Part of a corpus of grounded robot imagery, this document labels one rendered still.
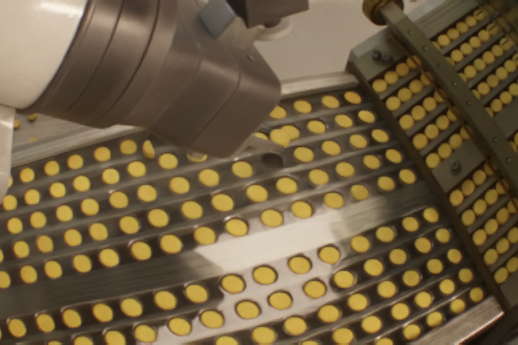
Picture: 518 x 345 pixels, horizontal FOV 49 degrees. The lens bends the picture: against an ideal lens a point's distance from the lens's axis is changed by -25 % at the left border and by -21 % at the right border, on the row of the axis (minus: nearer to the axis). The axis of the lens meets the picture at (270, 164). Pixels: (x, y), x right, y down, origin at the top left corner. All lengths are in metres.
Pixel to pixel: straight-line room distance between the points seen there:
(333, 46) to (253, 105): 0.46
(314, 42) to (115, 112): 0.50
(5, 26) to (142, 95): 0.08
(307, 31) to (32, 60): 0.56
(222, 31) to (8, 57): 0.12
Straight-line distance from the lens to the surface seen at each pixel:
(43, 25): 0.22
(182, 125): 0.29
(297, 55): 0.72
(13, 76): 0.23
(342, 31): 0.78
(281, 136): 0.38
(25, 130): 0.61
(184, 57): 0.27
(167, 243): 0.35
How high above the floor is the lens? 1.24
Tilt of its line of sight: 47 degrees down
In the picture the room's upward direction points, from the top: 17 degrees clockwise
